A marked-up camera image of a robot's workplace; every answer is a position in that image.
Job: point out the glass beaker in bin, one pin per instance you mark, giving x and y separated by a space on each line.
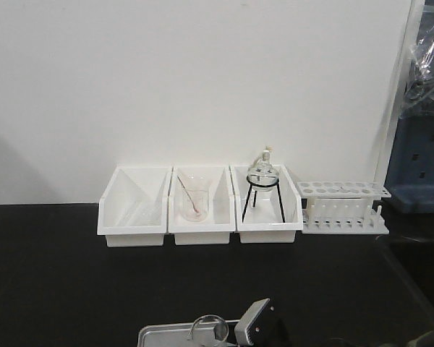
199 189

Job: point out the black lab sink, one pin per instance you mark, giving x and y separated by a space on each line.
417 261

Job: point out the white plastic bin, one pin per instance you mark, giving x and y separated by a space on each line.
263 223
133 210
220 222

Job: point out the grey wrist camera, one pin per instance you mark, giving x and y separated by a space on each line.
251 321

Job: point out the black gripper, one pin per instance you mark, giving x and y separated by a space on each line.
273 334

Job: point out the white test tube rack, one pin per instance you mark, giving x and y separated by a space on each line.
342 207

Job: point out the silver metal tray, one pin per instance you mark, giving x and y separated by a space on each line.
170 335

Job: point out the round glass flask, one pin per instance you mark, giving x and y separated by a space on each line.
262 174

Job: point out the grey drying pegboard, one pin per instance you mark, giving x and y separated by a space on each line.
410 175

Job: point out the black tripod stand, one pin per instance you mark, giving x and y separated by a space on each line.
252 188

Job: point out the plastic bag of pegs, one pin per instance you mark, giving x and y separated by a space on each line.
419 94

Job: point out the white plastic bin middle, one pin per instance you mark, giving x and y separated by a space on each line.
220 222

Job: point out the white plastic bin right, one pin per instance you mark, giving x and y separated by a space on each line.
263 223

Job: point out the clear glass beaker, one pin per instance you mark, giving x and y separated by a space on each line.
209 330

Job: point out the glass stirring rod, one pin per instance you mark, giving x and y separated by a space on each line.
188 194

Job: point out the white plastic bin left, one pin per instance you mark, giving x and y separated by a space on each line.
133 210

